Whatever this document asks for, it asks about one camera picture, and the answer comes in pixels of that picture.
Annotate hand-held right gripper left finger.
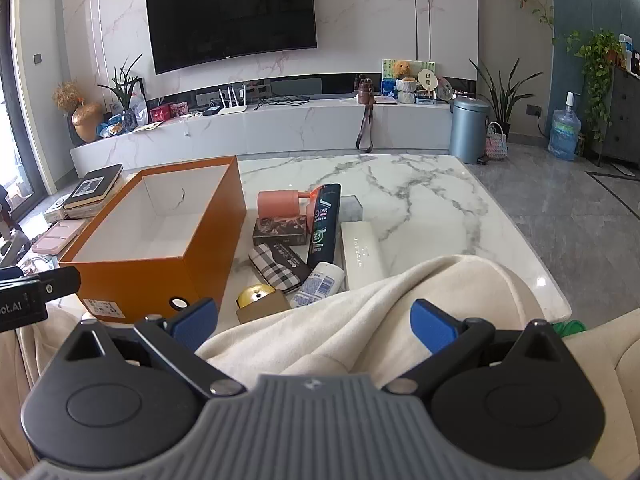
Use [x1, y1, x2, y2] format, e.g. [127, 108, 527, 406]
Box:
[64, 299, 249, 399]

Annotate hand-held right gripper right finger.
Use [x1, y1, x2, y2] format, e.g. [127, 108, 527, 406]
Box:
[382, 299, 569, 396]

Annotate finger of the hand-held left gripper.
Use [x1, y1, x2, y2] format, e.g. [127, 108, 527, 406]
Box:
[24, 265, 82, 306]

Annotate orange cardboard box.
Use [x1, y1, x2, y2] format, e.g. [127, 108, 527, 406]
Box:
[58, 156, 248, 325]

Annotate dark patterned box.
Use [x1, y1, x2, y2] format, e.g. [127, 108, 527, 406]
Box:
[252, 215, 308, 247]

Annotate pink case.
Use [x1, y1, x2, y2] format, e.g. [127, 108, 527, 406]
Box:
[31, 218, 87, 255]

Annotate gold desk bell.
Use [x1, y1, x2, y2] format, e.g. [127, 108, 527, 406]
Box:
[236, 284, 277, 308]

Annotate white book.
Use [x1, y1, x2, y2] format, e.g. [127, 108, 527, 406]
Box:
[43, 200, 106, 224]

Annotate small brown cardboard box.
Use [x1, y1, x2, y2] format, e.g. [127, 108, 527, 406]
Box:
[235, 291, 292, 325]

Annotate cream blanket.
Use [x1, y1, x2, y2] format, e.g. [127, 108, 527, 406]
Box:
[192, 255, 543, 391]

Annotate plaid patterned box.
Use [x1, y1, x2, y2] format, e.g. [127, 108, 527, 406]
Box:
[248, 242, 314, 292]

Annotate long white box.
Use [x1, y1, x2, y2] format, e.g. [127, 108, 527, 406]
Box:
[340, 221, 388, 291]

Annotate black book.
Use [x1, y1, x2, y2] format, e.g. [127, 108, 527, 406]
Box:
[62, 163, 124, 210]

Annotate small white bottle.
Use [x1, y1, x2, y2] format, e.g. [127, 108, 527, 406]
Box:
[289, 261, 346, 309]

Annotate grey clear box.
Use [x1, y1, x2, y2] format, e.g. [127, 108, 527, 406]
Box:
[339, 194, 364, 224]

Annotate pink pump bottle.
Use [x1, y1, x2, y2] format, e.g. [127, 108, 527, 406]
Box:
[257, 186, 321, 217]

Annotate black shampoo bottle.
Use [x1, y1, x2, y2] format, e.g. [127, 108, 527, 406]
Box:
[306, 183, 342, 270]

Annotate golden vase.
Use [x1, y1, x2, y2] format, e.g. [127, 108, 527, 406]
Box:
[71, 102, 105, 143]

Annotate blue snack bag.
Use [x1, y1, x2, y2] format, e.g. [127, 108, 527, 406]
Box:
[97, 112, 136, 138]

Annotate cream sofa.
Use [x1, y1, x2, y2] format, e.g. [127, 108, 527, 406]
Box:
[550, 280, 640, 461]

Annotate dried flowers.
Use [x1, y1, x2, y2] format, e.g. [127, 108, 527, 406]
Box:
[52, 80, 86, 113]

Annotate woven bag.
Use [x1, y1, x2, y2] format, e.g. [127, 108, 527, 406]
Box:
[484, 121, 508, 161]

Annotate grey trash can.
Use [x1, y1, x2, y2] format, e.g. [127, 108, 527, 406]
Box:
[449, 97, 492, 165]

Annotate green potted plant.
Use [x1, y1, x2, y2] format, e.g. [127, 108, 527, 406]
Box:
[97, 54, 143, 111]

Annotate white marble television console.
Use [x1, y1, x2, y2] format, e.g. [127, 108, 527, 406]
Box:
[69, 95, 453, 176]

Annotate white router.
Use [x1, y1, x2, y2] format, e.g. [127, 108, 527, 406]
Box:
[218, 86, 249, 115]

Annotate tall leafy floor plant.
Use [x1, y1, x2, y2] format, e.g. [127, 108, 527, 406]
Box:
[470, 57, 531, 136]

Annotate blue water jug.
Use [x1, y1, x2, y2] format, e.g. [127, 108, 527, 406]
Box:
[548, 92, 582, 162]

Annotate round hand fan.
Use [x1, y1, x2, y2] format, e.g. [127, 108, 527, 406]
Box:
[417, 70, 440, 98]

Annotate dog picture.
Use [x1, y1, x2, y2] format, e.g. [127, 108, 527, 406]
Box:
[381, 59, 437, 98]

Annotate grey cabinet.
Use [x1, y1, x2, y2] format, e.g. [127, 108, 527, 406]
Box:
[597, 67, 640, 178]

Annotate black television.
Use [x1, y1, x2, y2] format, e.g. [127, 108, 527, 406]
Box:
[145, 0, 319, 76]

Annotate hanging ivy plant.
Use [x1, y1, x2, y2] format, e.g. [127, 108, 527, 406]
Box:
[565, 30, 623, 141]

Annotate black picture frame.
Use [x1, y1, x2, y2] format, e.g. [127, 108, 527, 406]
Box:
[122, 77, 148, 126]

